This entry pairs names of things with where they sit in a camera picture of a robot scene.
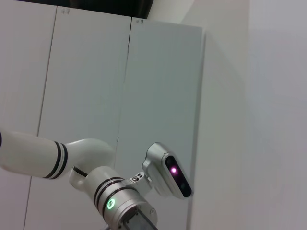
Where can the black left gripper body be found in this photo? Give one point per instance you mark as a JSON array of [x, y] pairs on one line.
[[139, 220]]

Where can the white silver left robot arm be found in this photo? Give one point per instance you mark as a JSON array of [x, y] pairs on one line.
[[60, 167]]

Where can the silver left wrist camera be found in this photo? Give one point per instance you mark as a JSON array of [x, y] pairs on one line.
[[168, 170]]

